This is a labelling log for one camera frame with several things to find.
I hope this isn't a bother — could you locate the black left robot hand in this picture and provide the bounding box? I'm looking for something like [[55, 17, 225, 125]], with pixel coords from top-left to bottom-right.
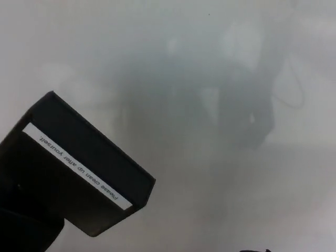
[[0, 206, 66, 252]]

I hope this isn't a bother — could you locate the black magnetic marker holder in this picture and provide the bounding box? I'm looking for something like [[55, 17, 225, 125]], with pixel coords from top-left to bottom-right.
[[0, 90, 156, 238]]

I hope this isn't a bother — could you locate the white glossy whiteboard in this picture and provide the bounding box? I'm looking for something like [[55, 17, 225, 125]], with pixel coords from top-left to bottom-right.
[[0, 0, 336, 252]]

